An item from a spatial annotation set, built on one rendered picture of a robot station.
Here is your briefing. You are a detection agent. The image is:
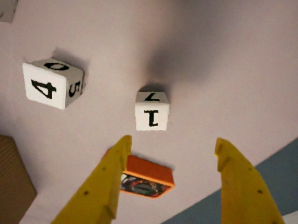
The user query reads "orange digital multimeter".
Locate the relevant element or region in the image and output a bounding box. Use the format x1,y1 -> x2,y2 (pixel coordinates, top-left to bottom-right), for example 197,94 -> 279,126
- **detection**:
120,155 -> 175,199

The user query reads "white number cube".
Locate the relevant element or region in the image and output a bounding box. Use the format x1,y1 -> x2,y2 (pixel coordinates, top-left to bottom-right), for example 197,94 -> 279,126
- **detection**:
23,58 -> 83,109
135,92 -> 170,130

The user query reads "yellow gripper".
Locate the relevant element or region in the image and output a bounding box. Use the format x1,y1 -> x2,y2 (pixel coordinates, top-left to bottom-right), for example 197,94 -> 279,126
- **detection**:
50,135 -> 285,224

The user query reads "brown cardboard box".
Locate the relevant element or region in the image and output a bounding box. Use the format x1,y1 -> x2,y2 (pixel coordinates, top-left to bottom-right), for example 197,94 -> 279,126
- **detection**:
0,135 -> 38,224

